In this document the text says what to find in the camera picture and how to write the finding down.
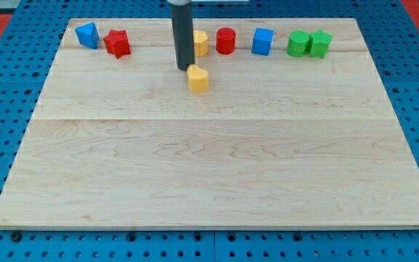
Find green star block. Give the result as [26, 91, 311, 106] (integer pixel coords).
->
[308, 30, 332, 59]

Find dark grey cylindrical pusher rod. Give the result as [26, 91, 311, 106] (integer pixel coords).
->
[169, 2, 195, 71]

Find blue cube block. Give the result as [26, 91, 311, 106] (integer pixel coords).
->
[251, 28, 274, 56]

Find red star block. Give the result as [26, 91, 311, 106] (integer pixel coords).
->
[103, 29, 131, 59]

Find silver rod mount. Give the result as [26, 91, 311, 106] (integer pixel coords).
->
[167, 0, 192, 5]

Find red cylinder block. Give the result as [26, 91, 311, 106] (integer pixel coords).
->
[216, 28, 236, 55]

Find blue triangle block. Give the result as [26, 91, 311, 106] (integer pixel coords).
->
[75, 23, 99, 49]

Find light wooden board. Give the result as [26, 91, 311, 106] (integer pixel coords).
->
[0, 18, 419, 231]

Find green cylinder block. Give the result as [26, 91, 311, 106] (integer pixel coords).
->
[287, 31, 310, 57]

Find yellow hexagon block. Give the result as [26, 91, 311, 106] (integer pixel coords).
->
[193, 30, 209, 57]

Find yellow heart block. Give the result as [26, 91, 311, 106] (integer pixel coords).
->
[187, 64, 210, 93]

